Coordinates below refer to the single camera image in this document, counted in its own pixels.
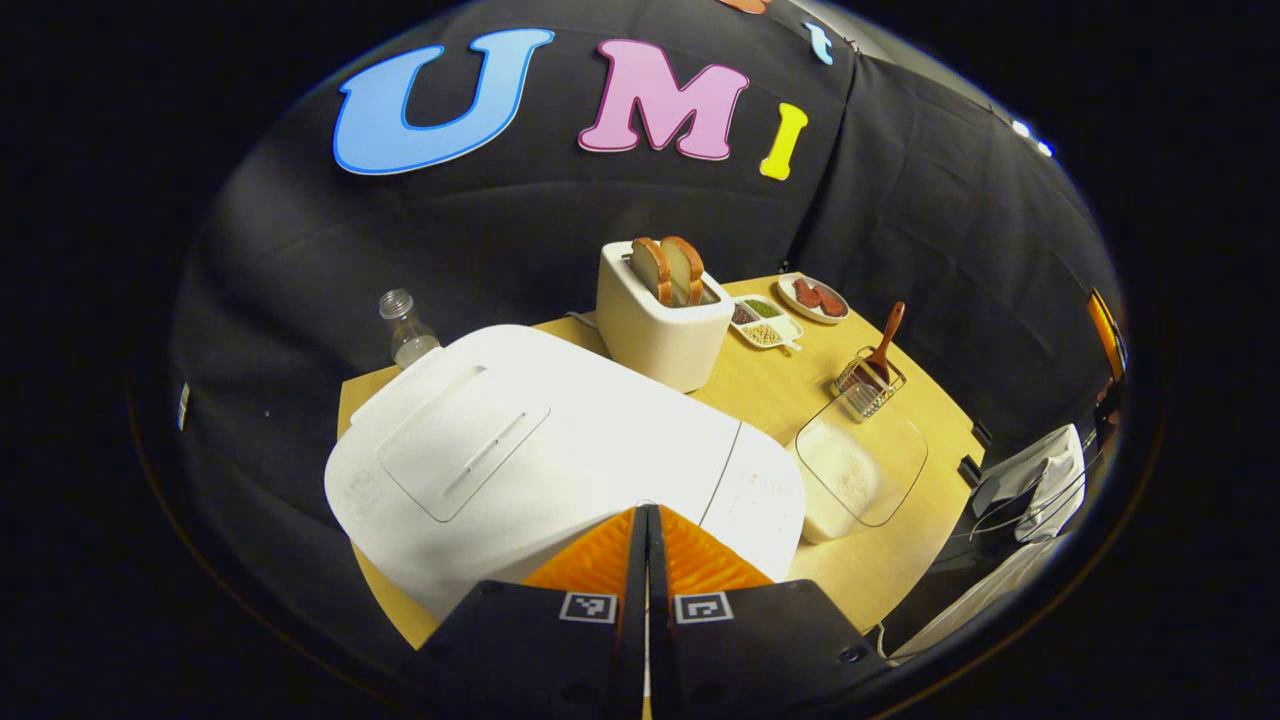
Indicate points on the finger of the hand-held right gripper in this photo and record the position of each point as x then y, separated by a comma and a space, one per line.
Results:
1108, 335

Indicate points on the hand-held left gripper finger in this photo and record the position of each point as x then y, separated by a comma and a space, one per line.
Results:
637, 600
655, 600

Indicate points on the brown wooden spoon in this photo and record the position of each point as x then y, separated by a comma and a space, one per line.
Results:
885, 345

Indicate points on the clear plastic bottle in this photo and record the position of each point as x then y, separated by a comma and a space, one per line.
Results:
408, 335

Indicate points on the red meat piece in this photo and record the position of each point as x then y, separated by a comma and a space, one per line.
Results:
831, 302
806, 293

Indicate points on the white toaster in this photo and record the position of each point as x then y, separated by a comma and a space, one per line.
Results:
660, 340

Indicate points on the clear rice container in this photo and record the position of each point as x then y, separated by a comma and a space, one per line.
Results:
890, 460

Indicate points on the ceiling light panel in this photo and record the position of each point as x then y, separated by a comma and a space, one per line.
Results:
1030, 138

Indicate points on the white rice cooker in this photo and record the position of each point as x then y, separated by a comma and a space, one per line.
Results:
560, 440

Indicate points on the white round plate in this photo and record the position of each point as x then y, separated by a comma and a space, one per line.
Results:
790, 295

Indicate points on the white divided bean dish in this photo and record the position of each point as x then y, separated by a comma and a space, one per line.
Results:
765, 322

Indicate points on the white cloth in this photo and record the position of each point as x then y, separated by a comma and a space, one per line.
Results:
1045, 470

